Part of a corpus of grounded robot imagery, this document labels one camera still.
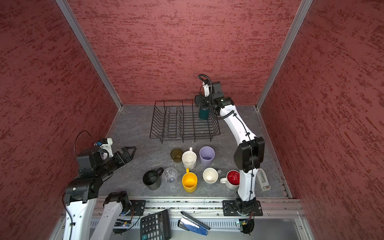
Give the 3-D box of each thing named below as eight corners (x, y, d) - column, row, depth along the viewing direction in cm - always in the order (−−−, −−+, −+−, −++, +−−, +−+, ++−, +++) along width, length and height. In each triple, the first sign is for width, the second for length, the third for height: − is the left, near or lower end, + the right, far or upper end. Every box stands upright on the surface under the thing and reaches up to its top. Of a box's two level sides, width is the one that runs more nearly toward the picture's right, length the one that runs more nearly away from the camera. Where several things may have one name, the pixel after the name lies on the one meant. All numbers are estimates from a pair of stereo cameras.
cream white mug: (202, 187, 82) (203, 182, 75) (202, 173, 87) (203, 167, 80) (219, 187, 82) (222, 182, 75) (218, 173, 87) (220, 167, 80)
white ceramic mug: (189, 173, 88) (188, 166, 79) (181, 162, 92) (179, 154, 84) (199, 164, 91) (200, 157, 83) (191, 154, 95) (191, 146, 87)
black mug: (145, 190, 82) (140, 185, 75) (149, 172, 88) (145, 166, 81) (161, 190, 82) (158, 185, 75) (164, 172, 88) (161, 166, 81)
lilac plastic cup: (199, 168, 90) (200, 159, 80) (199, 156, 95) (199, 146, 85) (213, 168, 90) (215, 159, 80) (212, 156, 95) (214, 146, 85)
